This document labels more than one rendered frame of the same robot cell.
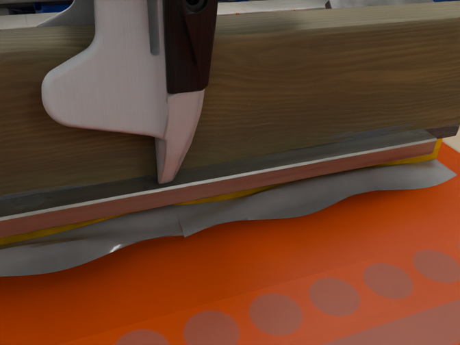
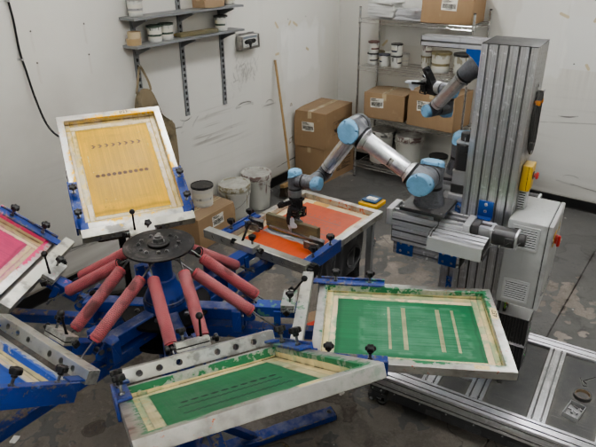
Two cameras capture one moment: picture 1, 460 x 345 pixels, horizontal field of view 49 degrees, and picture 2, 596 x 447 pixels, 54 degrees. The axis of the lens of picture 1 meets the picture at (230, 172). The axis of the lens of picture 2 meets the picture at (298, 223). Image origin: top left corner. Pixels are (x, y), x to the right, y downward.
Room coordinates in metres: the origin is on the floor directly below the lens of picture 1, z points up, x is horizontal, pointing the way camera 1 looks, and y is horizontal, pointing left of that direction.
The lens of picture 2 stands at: (1.62, 2.57, 2.45)
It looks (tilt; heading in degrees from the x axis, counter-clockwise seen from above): 26 degrees down; 240
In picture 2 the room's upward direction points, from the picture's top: straight up
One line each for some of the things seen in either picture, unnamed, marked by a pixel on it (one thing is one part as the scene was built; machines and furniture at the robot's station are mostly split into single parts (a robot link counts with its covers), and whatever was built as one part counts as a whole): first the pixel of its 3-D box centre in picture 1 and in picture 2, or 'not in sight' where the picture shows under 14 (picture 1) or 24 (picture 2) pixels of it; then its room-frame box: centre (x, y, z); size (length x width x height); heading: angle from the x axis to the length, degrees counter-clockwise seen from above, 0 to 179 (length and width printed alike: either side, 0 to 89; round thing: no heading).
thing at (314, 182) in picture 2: not in sight; (313, 181); (0.14, 0.13, 1.30); 0.11 x 0.11 x 0.08; 31
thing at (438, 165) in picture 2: not in sight; (431, 172); (-0.26, 0.58, 1.42); 0.13 x 0.12 x 0.14; 31
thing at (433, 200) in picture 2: not in sight; (429, 193); (-0.27, 0.58, 1.31); 0.15 x 0.15 x 0.10
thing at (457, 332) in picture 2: not in sight; (372, 306); (0.33, 0.94, 1.05); 1.08 x 0.61 x 0.23; 144
